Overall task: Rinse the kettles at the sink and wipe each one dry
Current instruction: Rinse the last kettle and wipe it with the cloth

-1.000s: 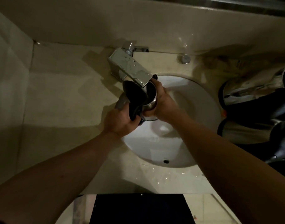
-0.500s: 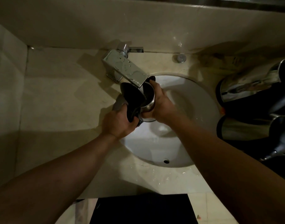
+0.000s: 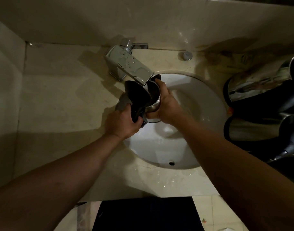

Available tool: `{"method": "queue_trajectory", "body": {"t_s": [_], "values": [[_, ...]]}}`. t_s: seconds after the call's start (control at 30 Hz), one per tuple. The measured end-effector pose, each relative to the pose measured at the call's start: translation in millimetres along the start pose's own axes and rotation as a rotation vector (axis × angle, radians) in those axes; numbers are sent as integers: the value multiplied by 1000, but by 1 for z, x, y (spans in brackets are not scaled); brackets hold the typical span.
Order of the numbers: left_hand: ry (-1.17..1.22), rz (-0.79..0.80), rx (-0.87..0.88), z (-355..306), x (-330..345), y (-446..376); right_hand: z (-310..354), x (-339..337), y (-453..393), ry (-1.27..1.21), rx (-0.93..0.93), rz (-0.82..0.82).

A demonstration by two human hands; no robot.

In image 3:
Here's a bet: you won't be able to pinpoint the person's left hand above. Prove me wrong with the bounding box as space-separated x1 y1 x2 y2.
105 103 144 140

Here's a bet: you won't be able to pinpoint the person's right hand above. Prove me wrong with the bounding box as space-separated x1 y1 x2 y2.
146 78 186 125

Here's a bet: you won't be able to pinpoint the steel kettle with black lid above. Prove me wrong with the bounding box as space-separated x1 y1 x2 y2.
115 74 162 128

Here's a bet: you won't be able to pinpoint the person's right forearm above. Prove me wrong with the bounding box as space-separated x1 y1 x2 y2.
170 113 294 231

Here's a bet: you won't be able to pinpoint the person's left forearm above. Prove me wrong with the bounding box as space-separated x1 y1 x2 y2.
0 132 128 231

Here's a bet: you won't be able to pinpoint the chrome sink faucet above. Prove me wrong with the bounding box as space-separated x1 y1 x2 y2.
104 38 154 86

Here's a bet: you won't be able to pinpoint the white round sink basin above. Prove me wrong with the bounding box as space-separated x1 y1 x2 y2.
123 73 228 170

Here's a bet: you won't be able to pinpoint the person's dark trousers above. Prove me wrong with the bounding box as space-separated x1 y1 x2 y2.
92 196 205 231

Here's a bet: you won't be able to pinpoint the shiny steel electric kettle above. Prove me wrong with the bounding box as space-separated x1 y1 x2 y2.
223 53 294 113
223 113 294 164

